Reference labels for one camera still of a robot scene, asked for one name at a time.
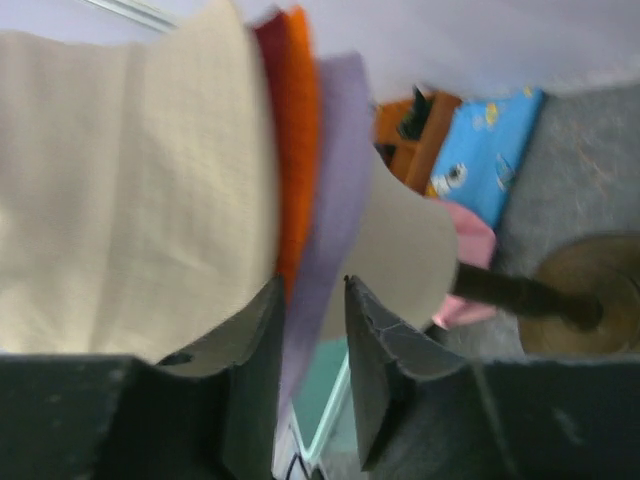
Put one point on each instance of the wooden compartment tray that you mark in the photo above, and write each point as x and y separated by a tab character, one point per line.
412	162

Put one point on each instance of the teal plastic basket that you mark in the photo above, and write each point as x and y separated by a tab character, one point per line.
323	406

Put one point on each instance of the left aluminium corner post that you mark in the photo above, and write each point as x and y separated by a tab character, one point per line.
138	12

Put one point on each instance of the purple bucket hat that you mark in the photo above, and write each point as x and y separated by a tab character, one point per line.
342	190

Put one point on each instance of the pink bucket hat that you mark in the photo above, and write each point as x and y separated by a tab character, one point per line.
476	246

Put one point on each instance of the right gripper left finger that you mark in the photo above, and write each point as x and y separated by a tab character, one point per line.
244	357

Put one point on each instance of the beige bucket hat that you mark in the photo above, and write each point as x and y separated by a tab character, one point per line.
139	188

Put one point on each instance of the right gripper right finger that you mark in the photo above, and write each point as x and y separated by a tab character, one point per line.
401	381

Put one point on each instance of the cream mannequin head stand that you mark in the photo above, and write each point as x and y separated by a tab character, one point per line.
583	299

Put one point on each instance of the blue printed cloth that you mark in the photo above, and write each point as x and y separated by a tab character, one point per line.
483	151

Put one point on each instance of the dark red hat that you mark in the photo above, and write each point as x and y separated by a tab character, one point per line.
272	37

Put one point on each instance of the orange bucket hat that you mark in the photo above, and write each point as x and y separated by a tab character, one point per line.
302	134

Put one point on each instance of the green patterned rolled tie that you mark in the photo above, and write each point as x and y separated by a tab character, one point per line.
412	124

